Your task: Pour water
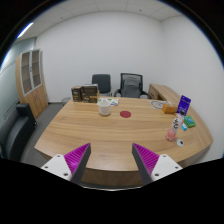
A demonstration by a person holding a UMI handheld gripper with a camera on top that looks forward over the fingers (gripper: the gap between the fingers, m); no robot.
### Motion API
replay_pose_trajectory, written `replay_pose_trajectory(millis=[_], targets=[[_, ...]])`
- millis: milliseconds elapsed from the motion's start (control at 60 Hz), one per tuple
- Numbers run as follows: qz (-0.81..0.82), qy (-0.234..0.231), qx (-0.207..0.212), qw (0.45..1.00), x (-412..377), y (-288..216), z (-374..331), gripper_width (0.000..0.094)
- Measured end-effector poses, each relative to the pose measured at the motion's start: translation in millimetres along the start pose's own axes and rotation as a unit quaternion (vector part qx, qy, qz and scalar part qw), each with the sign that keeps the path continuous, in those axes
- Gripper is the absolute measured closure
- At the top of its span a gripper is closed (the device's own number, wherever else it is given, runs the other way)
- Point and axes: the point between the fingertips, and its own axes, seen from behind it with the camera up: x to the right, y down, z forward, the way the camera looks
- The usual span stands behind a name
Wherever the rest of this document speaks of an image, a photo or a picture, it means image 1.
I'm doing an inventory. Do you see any large dark brown box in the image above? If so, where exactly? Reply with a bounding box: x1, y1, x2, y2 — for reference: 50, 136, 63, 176
81, 84, 99, 103

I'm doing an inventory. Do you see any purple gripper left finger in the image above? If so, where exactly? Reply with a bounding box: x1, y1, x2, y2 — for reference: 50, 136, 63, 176
42, 143, 91, 184

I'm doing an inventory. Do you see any wooden side desk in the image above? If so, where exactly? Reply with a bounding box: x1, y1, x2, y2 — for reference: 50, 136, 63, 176
148, 84, 180, 105

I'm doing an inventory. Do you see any purple upright box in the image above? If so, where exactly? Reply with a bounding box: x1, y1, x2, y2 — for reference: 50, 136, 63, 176
177, 95, 191, 114

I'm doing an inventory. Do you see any round patterned plate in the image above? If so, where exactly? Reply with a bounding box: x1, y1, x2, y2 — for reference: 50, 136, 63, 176
150, 101, 165, 109

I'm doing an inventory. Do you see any dark grey office chair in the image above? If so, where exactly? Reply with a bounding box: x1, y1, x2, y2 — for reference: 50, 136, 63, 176
92, 74, 112, 96

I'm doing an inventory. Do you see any clear plastic water bottle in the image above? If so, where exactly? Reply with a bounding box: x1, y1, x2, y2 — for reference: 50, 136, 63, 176
166, 114, 184, 141

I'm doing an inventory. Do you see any small blue white packet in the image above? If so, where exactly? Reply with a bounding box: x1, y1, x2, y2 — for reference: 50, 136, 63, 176
181, 123, 188, 131

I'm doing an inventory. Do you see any white bottle cap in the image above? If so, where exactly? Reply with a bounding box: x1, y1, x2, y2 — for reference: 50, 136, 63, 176
177, 139, 184, 147

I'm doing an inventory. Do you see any small brown box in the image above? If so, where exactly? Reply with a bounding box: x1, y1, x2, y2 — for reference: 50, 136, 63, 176
71, 86, 82, 102

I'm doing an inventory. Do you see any wooden glass-door cabinet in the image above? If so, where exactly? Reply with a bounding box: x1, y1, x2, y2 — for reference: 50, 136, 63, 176
15, 49, 48, 118

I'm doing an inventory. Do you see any red round coaster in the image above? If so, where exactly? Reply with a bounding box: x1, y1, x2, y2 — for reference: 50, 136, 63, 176
120, 111, 131, 118

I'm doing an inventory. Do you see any orange tissue box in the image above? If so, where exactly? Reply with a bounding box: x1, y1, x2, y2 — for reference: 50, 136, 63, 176
162, 104, 177, 114

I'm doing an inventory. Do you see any black mesh office chair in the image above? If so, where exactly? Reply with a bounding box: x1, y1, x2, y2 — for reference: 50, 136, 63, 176
114, 73, 151, 98

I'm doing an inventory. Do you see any green small box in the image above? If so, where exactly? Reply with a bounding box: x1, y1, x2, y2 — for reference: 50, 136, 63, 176
184, 116, 196, 128

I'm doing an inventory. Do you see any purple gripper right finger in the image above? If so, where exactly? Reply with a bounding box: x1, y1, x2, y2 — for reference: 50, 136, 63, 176
132, 143, 182, 185

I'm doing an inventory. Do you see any black leather sofa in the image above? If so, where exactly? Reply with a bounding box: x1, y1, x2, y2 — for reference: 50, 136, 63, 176
0, 103, 37, 162

